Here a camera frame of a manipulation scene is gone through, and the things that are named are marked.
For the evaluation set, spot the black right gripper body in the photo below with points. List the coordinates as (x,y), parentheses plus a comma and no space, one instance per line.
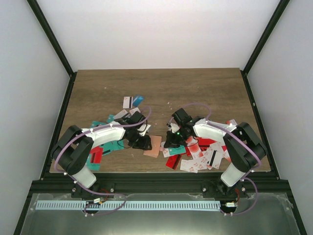
(178,139)

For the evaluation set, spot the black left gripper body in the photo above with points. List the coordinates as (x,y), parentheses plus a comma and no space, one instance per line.
(137,143)

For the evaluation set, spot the white card with stripe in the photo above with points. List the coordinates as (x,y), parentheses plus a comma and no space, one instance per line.
(127,102)

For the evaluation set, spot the teal chip card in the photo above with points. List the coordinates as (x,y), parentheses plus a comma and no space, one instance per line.
(177,151)

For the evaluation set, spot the black aluminium frame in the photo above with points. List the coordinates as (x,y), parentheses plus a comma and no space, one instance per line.
(158,182)

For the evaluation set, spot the blue card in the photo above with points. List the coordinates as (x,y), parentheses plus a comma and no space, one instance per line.
(137,100)

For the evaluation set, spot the red card with stripe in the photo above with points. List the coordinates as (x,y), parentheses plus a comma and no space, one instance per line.
(173,161)

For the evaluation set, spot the light blue slotted rail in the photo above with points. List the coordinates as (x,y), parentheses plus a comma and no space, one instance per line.
(130,205)

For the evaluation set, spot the white red corner card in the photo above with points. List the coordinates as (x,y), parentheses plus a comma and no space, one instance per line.
(231,123)

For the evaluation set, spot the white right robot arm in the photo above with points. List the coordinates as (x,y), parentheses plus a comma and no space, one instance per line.
(244,147)

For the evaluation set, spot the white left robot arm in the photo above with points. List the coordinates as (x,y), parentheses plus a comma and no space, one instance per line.
(75,145)

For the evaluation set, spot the pink leather card holder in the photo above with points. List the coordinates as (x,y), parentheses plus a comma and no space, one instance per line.
(156,145)

